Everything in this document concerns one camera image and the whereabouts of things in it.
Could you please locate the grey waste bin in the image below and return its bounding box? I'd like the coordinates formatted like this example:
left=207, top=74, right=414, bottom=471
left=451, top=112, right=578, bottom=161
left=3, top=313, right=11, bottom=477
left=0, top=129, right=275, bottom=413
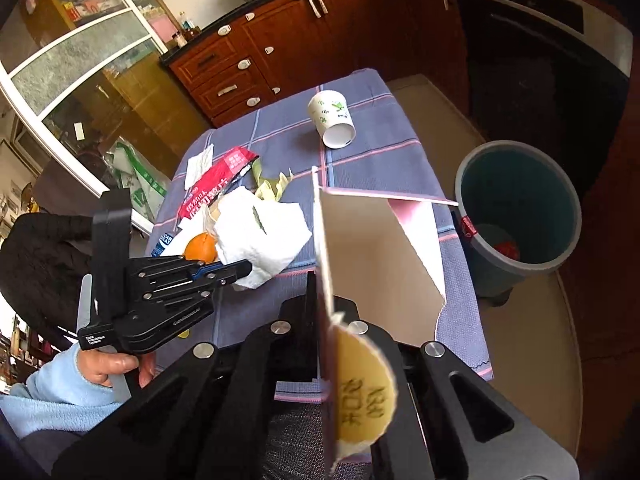
left=454, top=141, right=583, bottom=308

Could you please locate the orange tangerine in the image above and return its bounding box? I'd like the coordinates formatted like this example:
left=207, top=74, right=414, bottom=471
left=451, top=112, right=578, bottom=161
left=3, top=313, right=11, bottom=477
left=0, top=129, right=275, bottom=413
left=184, top=232, right=218, bottom=263

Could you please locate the brown wooden kitchen cabinet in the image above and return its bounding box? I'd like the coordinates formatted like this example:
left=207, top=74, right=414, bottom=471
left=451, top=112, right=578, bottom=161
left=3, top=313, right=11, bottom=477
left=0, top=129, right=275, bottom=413
left=160, top=0, right=471, bottom=128

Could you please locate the white-framed glass cabinet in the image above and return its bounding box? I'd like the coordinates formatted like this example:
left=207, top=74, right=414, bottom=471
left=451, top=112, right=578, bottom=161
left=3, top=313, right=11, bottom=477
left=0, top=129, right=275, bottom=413
left=0, top=0, right=211, bottom=236

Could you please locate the small white paper packet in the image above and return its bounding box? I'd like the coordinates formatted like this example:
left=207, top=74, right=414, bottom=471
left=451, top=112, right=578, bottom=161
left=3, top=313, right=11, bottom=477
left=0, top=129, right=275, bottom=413
left=184, top=142, right=216, bottom=191

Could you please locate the red snack bag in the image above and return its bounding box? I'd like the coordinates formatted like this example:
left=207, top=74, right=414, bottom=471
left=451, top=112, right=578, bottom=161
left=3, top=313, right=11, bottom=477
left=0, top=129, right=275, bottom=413
left=177, top=146, right=261, bottom=221

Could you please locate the blue plaid tablecloth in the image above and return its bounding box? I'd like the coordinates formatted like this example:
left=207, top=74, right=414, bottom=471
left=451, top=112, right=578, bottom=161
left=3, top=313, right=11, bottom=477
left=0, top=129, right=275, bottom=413
left=145, top=67, right=493, bottom=403

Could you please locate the black built-in oven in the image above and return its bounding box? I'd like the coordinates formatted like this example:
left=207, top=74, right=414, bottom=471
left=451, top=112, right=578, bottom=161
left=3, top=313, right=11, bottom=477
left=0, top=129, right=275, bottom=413
left=452, top=0, right=636, bottom=196

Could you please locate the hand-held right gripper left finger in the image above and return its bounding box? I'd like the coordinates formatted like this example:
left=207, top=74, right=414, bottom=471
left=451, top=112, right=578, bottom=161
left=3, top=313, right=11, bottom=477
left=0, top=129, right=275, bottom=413
left=52, top=270, right=321, bottom=480

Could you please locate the white green plastic bag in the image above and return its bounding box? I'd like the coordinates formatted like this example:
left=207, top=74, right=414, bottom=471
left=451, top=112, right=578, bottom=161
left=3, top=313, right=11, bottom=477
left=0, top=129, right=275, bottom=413
left=112, top=140, right=171, bottom=221

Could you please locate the torn pink cardboard carton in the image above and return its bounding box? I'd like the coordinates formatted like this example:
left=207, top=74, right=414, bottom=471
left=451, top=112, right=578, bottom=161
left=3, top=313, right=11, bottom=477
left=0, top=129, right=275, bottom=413
left=311, top=165, right=460, bottom=478

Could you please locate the person's left hand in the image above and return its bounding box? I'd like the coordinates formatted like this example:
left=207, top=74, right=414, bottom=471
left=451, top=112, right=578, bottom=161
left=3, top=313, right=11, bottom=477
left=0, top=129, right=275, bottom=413
left=80, top=347, right=157, bottom=389

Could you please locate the white paper towel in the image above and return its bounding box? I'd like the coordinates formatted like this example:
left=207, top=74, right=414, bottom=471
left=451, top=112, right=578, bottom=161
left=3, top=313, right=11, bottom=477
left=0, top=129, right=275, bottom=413
left=202, top=186, right=313, bottom=290

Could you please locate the yellow-green peel scrap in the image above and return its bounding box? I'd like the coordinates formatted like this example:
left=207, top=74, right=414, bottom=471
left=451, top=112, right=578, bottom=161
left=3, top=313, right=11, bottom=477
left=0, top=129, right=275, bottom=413
left=250, top=157, right=296, bottom=203

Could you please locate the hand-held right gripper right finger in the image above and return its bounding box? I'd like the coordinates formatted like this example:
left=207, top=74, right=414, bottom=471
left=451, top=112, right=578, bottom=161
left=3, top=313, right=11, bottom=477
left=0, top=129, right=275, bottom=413
left=332, top=296, right=581, bottom=480

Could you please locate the person's left forearm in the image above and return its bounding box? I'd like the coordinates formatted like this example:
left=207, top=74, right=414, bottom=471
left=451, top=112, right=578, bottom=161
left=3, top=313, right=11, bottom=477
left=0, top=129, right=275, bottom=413
left=0, top=345, right=132, bottom=441

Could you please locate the clear wrapper with blue label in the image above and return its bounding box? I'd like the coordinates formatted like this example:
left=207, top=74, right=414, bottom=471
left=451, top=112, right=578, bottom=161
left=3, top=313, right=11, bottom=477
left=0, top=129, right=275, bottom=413
left=150, top=230, right=183, bottom=259

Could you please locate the white paper cup green print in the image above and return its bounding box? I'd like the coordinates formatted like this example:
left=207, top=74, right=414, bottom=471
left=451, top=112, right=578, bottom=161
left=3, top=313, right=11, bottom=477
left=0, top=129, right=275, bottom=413
left=307, top=90, right=357, bottom=149

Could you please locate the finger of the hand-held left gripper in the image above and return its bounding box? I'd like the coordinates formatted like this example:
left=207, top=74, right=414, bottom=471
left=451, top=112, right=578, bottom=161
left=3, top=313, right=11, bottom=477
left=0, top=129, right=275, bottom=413
left=129, top=282, right=221, bottom=313
left=127, top=255, right=252, bottom=293

